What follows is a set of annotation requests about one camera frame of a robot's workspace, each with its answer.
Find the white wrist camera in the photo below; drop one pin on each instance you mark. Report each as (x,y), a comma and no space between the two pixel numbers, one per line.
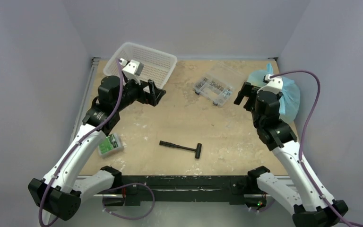
(131,70)
(273,85)

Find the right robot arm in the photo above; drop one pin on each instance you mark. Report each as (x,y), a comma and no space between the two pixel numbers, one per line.
(310,203)

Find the black T-handle tool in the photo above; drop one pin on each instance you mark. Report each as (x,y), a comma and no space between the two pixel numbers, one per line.
(197,150)

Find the aluminium frame rail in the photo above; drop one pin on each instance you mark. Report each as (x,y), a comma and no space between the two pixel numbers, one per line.
(84,106)

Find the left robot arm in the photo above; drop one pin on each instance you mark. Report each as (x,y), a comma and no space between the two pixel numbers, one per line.
(60,193)

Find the light blue plastic bag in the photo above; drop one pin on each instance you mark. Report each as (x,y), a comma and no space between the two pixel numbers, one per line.
(290,100)

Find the white perforated plastic basket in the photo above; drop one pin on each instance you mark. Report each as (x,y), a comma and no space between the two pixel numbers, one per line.
(158,65)

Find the clear plastic screw organizer box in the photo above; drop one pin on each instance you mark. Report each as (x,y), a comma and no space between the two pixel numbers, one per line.
(219,83)

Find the green label clear small box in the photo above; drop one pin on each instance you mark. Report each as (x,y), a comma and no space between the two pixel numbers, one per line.
(110,145)

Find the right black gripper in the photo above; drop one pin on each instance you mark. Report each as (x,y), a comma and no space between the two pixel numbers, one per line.
(248,95)

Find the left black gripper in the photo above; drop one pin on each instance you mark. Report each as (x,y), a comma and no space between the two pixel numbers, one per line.
(155,94)

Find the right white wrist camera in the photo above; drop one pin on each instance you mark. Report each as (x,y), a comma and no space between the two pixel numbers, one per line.
(273,85)

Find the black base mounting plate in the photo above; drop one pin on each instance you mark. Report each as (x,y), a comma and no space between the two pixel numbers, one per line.
(232,189)

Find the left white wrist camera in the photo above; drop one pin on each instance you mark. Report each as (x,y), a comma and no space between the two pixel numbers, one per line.
(131,70)

